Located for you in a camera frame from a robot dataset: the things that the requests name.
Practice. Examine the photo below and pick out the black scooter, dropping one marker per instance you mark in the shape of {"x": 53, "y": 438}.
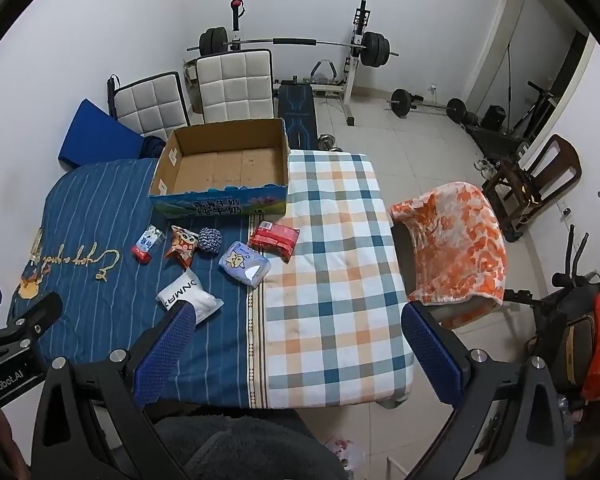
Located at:
{"x": 575, "y": 305}

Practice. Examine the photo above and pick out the printed white floor bag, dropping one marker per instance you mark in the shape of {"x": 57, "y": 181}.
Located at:
{"x": 342, "y": 450}

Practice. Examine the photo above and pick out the dark blue cloth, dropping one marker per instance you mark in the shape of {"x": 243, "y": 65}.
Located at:
{"x": 152, "y": 147}

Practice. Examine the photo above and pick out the printed cardboard box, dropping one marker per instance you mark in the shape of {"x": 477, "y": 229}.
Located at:
{"x": 220, "y": 165}

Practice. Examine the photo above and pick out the black exercise machine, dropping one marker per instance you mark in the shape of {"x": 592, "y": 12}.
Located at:
{"x": 535, "y": 110}

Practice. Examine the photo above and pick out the blue foam mat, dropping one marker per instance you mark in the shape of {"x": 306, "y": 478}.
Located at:
{"x": 95, "y": 132}

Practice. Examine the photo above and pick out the orange floral towel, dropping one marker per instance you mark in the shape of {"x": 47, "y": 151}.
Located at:
{"x": 460, "y": 240}

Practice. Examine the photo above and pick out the floor barbell with black plates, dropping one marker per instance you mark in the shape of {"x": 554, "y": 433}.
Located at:
{"x": 405, "y": 100}

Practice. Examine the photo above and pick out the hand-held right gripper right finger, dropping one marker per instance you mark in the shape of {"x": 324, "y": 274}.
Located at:
{"x": 430, "y": 355}

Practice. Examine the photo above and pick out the blue white yarn ball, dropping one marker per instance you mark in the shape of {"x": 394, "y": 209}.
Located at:
{"x": 210, "y": 241}

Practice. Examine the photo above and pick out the white padded chair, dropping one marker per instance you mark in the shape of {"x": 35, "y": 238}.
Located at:
{"x": 150, "y": 105}
{"x": 235, "y": 85}

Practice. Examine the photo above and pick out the white shoe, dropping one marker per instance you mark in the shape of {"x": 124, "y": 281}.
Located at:
{"x": 491, "y": 171}
{"x": 480, "y": 164}

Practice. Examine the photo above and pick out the white bench press rack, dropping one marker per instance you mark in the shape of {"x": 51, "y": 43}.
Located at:
{"x": 352, "y": 75}

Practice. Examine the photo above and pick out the red snack packet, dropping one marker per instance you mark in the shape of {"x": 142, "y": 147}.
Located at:
{"x": 277, "y": 237}

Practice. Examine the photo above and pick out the dark wooden chair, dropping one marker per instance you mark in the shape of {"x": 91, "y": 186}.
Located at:
{"x": 560, "y": 160}

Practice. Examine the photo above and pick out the racked barbell with black plates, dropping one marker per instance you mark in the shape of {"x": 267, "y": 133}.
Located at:
{"x": 300, "y": 41}

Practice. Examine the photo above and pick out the white plastic bag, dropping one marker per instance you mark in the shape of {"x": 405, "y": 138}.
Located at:
{"x": 190, "y": 292}

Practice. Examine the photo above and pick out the blue cartoon tissue pack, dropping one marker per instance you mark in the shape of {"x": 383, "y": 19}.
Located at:
{"x": 242, "y": 262}

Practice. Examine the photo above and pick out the orange cartoon snack packet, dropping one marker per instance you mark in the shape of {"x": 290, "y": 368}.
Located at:
{"x": 182, "y": 247}

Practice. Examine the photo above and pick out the dark grey cloth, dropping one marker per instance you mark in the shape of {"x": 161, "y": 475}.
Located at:
{"x": 240, "y": 450}

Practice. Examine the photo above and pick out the black weight bench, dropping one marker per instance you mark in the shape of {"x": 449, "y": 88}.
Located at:
{"x": 295, "y": 110}

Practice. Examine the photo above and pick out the white door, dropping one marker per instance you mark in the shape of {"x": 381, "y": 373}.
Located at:
{"x": 535, "y": 35}

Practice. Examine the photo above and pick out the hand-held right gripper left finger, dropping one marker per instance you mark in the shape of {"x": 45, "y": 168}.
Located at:
{"x": 165, "y": 355}

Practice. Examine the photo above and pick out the chrome dumbbell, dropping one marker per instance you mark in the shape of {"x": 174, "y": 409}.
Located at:
{"x": 330, "y": 141}

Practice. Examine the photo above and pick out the black speaker box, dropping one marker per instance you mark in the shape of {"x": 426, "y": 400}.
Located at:
{"x": 494, "y": 116}

